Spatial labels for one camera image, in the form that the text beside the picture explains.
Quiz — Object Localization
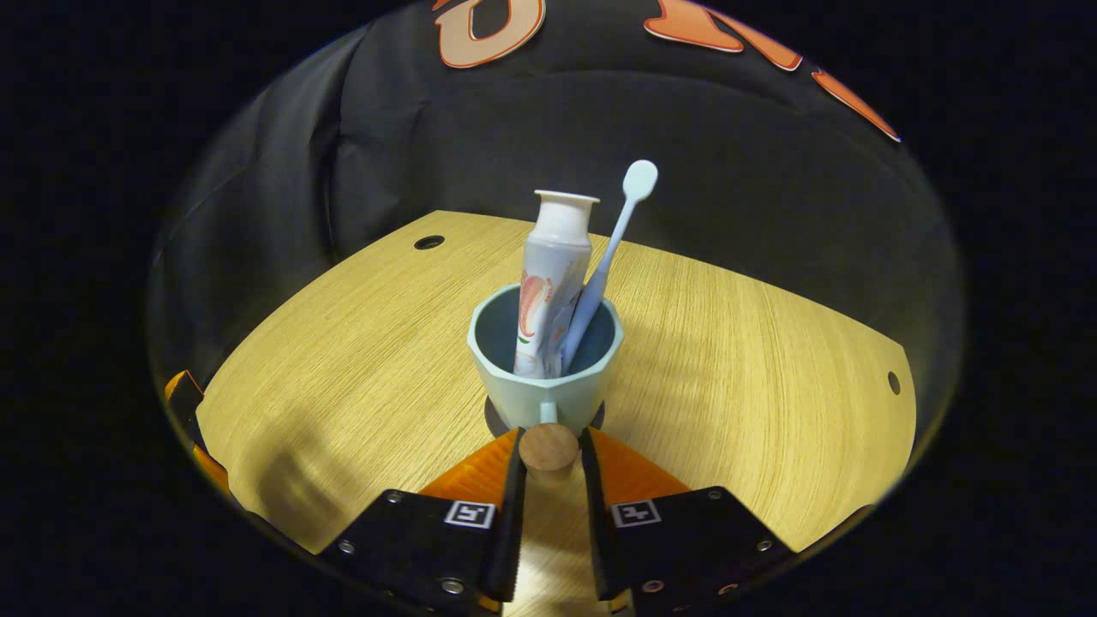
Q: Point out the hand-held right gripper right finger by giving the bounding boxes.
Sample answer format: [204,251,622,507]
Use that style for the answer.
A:
[580,427,800,616]

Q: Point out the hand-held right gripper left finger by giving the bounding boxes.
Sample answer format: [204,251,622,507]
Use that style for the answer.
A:
[317,428,528,616]

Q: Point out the dark round coaster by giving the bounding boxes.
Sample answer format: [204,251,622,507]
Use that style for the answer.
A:
[483,392,606,434]

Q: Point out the pale green cup wooden handle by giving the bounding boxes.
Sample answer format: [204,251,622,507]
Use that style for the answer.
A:
[467,283,625,477]

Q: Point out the white toothpaste tube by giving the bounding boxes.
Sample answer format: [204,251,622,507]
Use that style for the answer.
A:
[513,190,601,380]

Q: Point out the white toothbrush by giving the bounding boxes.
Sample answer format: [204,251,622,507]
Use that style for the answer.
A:
[559,159,659,374]

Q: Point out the black backdrop cloth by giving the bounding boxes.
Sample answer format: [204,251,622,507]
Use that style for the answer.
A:
[146,0,965,481]

